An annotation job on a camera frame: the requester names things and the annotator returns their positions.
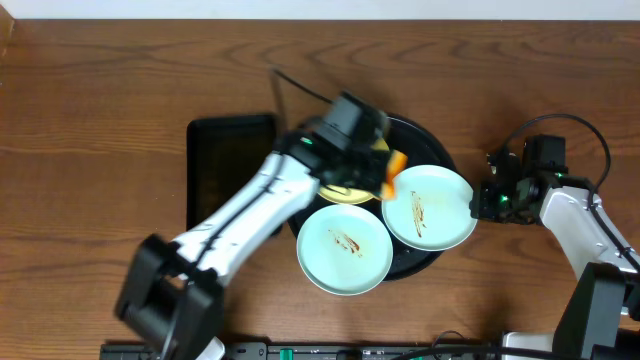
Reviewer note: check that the light green front plate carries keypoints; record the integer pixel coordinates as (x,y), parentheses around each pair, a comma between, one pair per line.
(344,250)

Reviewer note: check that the yellow plate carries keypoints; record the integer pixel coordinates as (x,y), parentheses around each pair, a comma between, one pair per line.
(351,196)

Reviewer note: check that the orange green scrub sponge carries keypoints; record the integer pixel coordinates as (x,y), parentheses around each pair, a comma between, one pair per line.
(397,163)

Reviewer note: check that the black rectangular tray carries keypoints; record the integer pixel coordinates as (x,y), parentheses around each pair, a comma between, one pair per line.
(223,154)

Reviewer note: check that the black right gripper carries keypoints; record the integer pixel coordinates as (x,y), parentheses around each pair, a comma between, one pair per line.
(478,204)

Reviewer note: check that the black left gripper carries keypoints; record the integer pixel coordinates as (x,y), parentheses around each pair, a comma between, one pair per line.
(367,173)

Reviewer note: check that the light green plate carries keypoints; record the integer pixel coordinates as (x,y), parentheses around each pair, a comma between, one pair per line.
(344,250)
(431,208)

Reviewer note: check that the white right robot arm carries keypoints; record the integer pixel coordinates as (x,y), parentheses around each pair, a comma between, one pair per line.
(605,264)

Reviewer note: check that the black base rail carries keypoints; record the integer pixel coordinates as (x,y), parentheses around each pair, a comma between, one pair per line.
(264,351)

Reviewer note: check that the round black tray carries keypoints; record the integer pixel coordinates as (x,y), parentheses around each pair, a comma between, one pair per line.
(422,148)

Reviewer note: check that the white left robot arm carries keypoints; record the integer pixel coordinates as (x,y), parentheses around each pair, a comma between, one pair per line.
(173,294)

